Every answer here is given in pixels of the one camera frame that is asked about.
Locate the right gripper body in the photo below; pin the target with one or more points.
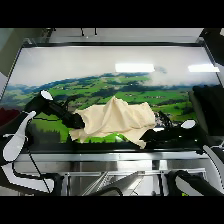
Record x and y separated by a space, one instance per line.
154 138

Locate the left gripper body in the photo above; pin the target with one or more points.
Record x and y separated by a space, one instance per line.
75 121

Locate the cream shirt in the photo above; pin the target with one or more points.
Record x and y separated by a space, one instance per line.
116 120

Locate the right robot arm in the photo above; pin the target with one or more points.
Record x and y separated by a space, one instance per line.
186 132

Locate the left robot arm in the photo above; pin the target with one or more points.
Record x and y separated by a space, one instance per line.
49 107

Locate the red garment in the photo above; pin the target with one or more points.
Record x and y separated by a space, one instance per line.
7 115

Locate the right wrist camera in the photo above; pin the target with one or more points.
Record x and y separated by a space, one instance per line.
165 120

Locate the silver frame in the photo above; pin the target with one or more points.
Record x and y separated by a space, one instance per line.
100 156

